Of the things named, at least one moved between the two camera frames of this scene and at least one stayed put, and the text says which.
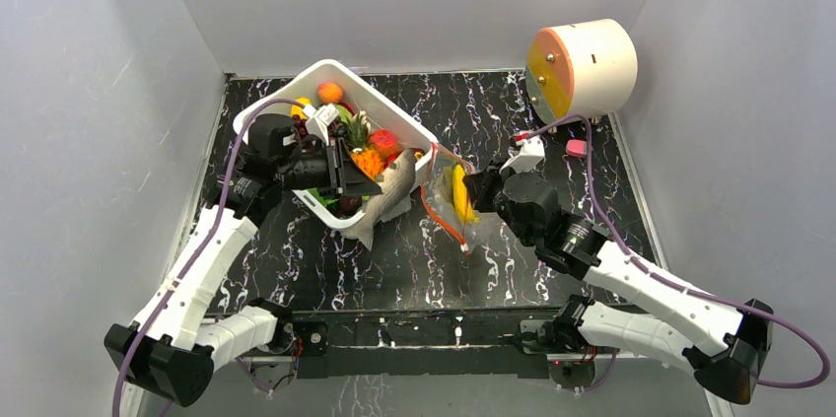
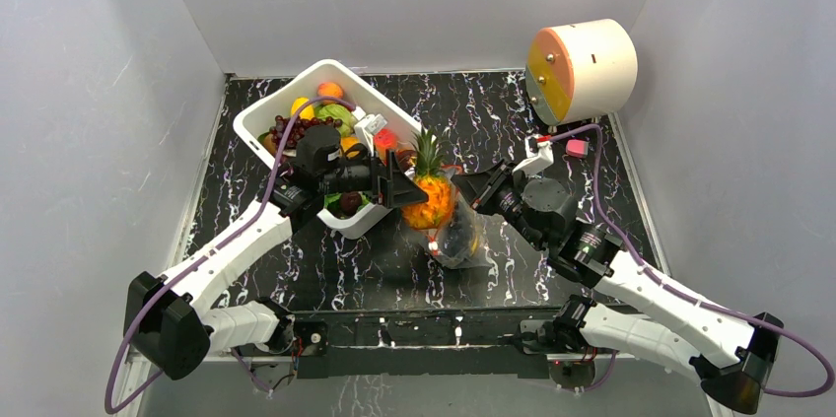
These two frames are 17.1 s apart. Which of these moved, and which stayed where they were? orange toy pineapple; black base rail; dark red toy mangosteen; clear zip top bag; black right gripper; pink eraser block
Moved: orange toy pineapple; clear zip top bag
Stayed: dark red toy mangosteen; black right gripper; pink eraser block; black base rail
